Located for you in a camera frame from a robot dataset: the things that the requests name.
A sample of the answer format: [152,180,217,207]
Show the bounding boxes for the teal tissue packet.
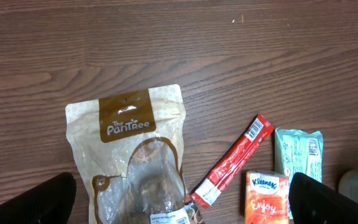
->
[273,128,324,220]

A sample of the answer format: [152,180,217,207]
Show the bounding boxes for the white brown snack bag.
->
[65,84,204,223]

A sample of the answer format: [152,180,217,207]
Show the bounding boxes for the red white snack packet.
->
[191,114,274,208]

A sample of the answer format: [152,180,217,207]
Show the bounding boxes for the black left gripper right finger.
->
[288,172,358,224]

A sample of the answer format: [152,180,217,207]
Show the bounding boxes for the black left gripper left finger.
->
[0,172,76,224]

